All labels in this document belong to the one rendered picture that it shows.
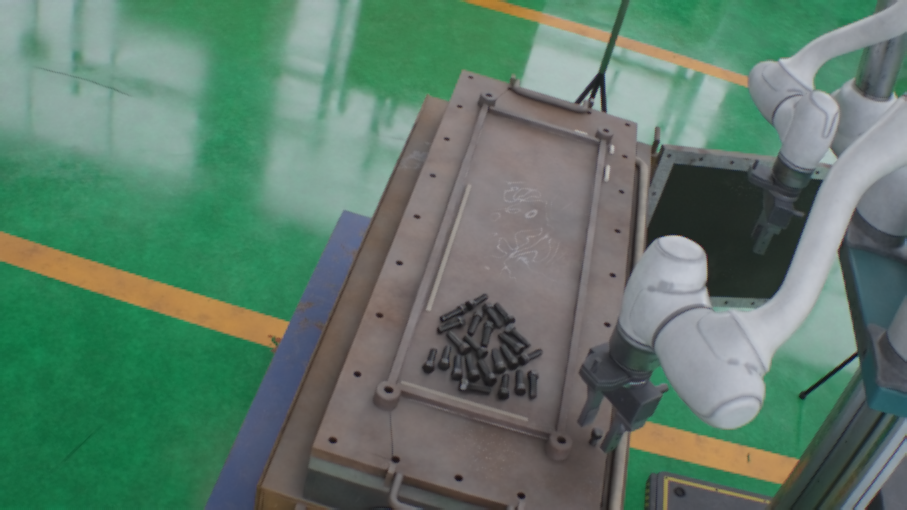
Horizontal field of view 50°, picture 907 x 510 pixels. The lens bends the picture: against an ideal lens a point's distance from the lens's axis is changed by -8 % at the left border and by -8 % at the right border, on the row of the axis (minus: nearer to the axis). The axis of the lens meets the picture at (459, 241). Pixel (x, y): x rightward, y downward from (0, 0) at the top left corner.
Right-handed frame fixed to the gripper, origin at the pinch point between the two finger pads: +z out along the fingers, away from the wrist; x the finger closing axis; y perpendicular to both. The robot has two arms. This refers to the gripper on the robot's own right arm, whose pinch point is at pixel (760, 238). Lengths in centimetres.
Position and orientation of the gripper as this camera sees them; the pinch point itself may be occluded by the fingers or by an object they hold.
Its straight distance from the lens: 243.4
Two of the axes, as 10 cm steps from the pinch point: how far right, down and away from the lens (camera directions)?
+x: 1.6, -5.8, 8.0
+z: -2.2, 7.7, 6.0
